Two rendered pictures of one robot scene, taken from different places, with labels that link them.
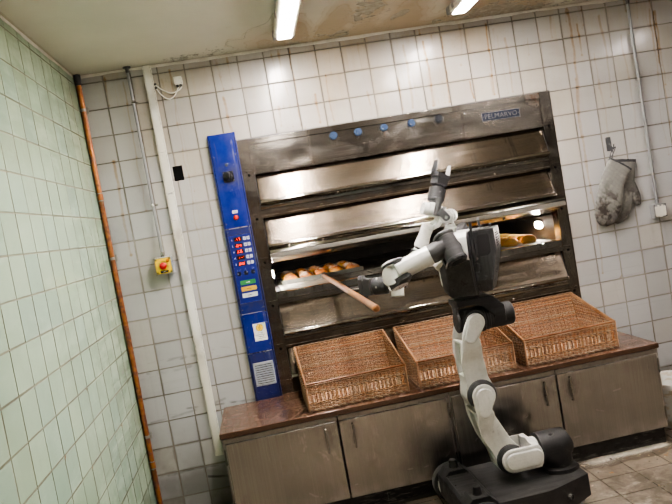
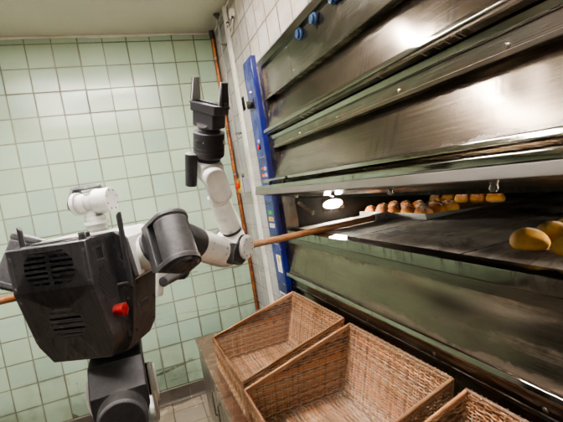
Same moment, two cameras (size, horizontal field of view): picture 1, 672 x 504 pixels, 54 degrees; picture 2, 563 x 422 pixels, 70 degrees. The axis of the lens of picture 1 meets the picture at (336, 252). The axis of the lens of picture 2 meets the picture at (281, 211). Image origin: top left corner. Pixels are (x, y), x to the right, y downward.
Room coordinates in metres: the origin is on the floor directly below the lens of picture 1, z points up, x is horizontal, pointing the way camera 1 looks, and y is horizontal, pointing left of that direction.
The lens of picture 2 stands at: (3.40, -1.72, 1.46)
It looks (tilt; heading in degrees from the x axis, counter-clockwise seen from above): 4 degrees down; 77
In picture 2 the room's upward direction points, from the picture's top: 9 degrees counter-clockwise
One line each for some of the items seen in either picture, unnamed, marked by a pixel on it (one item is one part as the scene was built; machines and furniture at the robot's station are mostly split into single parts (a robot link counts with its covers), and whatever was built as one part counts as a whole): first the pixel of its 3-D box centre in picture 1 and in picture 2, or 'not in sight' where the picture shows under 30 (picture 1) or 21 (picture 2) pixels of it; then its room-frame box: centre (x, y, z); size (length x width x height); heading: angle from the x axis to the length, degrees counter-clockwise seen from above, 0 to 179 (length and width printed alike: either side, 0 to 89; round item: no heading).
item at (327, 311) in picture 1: (426, 291); (389, 292); (4.02, -0.50, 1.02); 1.79 x 0.11 x 0.19; 97
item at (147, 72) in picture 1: (183, 263); (252, 185); (3.84, 0.88, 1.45); 0.05 x 0.02 x 2.30; 97
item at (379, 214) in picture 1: (412, 207); (368, 140); (4.02, -0.50, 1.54); 1.79 x 0.11 x 0.19; 97
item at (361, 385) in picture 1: (348, 367); (274, 343); (3.68, 0.04, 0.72); 0.56 x 0.49 x 0.28; 98
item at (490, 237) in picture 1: (468, 258); (95, 285); (3.14, -0.62, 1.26); 0.34 x 0.30 x 0.36; 159
